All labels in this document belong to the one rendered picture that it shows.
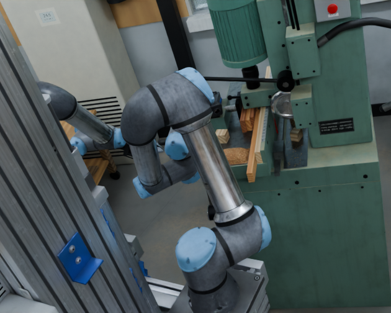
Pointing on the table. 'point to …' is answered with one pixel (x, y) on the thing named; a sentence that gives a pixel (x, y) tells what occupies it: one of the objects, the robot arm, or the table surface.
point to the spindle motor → (238, 32)
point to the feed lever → (283, 84)
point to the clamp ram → (235, 107)
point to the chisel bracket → (257, 95)
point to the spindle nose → (251, 76)
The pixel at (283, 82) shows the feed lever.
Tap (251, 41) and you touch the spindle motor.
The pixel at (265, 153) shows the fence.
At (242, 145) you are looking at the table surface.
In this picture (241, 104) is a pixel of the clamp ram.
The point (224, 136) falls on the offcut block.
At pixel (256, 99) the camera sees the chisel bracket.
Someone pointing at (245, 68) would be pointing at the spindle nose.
